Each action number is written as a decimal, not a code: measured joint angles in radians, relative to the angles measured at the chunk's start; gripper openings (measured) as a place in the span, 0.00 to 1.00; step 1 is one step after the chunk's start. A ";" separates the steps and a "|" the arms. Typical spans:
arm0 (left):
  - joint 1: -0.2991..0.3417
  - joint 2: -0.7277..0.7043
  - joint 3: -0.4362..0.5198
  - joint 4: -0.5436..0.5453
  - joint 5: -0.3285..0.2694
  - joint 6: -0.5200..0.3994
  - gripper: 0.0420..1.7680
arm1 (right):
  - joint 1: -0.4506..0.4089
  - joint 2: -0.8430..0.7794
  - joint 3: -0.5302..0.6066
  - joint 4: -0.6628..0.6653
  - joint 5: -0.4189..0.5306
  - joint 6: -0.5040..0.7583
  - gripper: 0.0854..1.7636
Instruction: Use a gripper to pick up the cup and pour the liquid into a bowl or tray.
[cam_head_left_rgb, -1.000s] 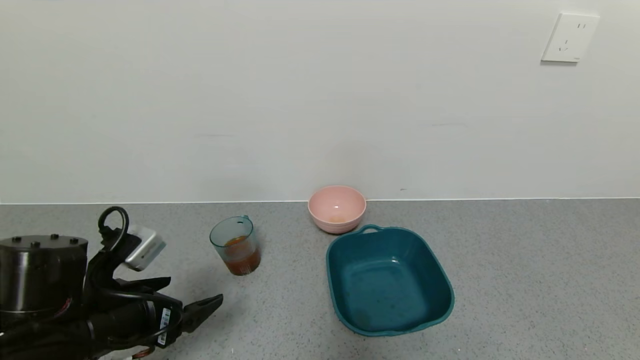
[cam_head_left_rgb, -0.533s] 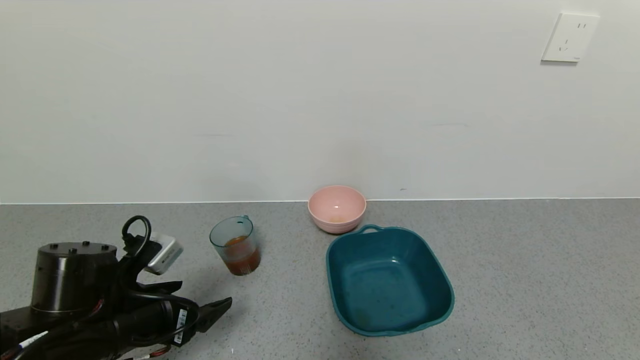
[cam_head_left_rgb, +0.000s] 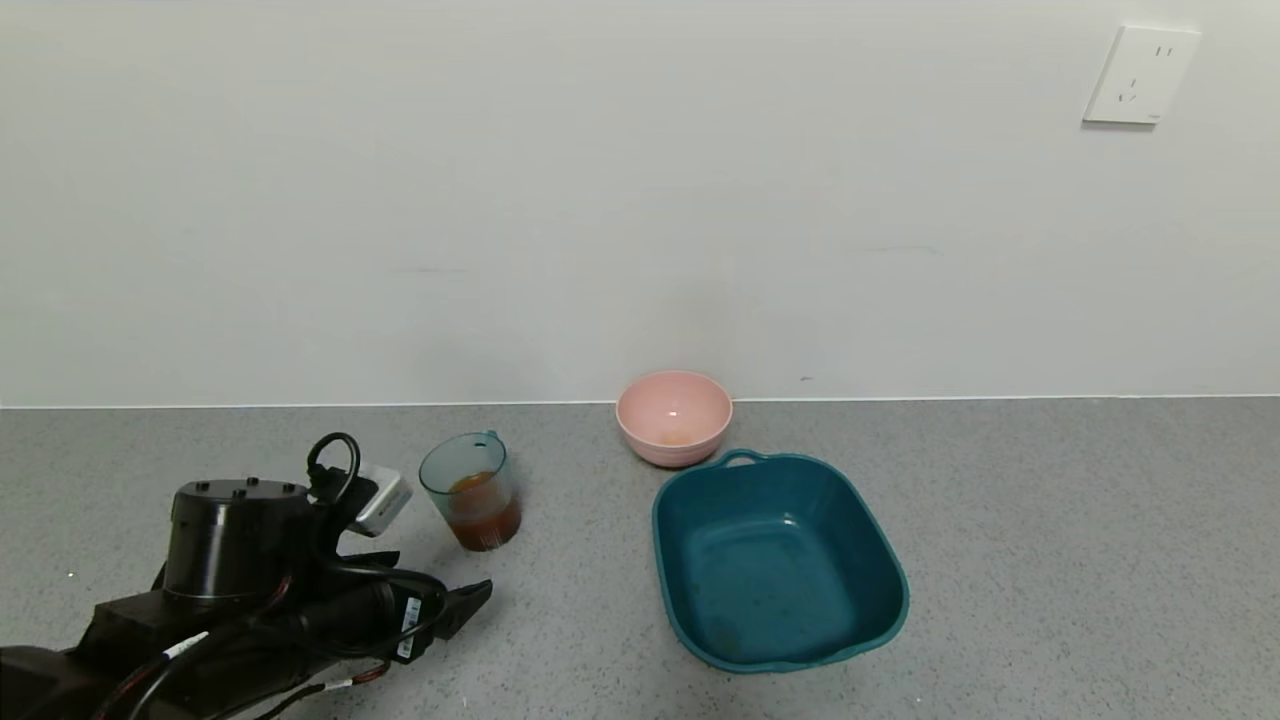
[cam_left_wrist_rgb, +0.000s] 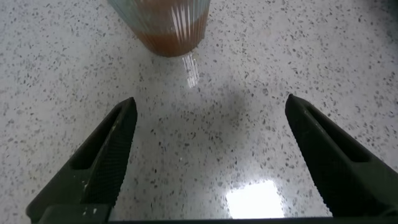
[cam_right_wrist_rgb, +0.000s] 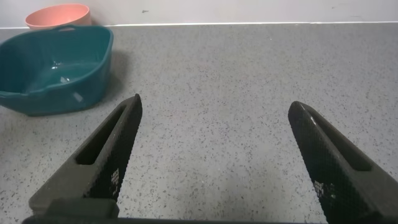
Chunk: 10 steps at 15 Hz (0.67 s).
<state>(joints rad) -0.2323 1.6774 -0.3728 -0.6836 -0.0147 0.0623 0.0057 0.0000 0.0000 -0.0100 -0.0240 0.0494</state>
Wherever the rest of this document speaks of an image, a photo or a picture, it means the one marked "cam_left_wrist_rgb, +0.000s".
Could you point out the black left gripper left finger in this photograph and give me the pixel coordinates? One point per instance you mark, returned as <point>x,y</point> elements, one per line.
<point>102,168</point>

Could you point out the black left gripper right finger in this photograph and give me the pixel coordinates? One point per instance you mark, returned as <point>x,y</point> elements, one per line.
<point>335,168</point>

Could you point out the brown liquid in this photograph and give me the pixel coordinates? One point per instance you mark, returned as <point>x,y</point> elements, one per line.
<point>171,45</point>

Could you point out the clear ribbed plastic cup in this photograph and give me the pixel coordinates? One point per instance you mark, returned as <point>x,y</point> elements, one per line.
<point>161,18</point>

